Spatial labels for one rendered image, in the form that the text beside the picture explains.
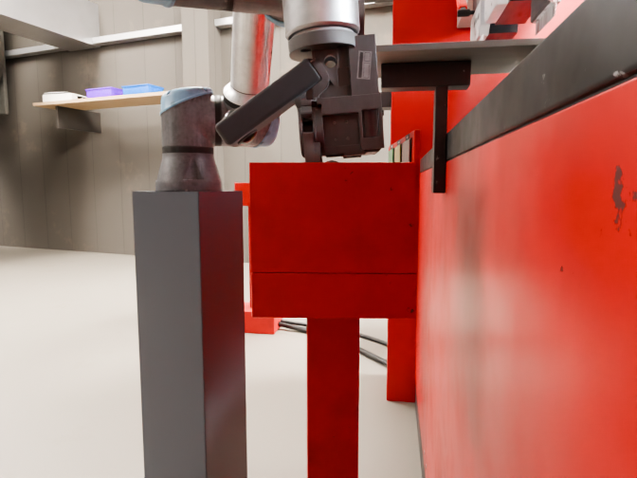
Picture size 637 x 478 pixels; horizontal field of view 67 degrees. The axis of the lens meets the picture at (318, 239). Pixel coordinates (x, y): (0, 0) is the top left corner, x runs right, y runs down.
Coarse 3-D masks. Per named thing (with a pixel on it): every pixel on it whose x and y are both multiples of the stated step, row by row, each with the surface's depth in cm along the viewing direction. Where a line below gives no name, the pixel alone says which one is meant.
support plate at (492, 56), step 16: (384, 48) 73; (400, 48) 72; (416, 48) 72; (432, 48) 72; (448, 48) 71; (464, 48) 71; (480, 48) 71; (496, 48) 71; (512, 48) 71; (528, 48) 71; (480, 64) 81; (496, 64) 81; (512, 64) 81
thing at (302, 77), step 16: (304, 64) 46; (288, 80) 46; (304, 80) 47; (256, 96) 47; (272, 96) 47; (288, 96) 47; (240, 112) 47; (256, 112) 47; (272, 112) 47; (224, 128) 47; (240, 128) 47; (256, 128) 48; (240, 144) 49
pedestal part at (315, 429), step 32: (320, 320) 54; (352, 320) 54; (320, 352) 54; (352, 352) 54; (320, 384) 55; (352, 384) 54; (320, 416) 55; (352, 416) 55; (320, 448) 55; (352, 448) 55
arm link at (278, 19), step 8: (240, 0) 54; (248, 0) 54; (256, 0) 54; (264, 0) 54; (272, 0) 54; (280, 0) 54; (240, 8) 55; (248, 8) 55; (256, 8) 55; (264, 8) 55; (272, 8) 55; (280, 8) 55; (272, 16) 59; (280, 16) 58; (280, 24) 61
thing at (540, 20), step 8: (536, 0) 79; (544, 0) 74; (552, 0) 72; (560, 0) 72; (536, 8) 79; (544, 8) 75; (552, 8) 73; (536, 16) 79; (544, 16) 77; (552, 16) 73; (536, 24) 82; (544, 24) 77; (536, 32) 82
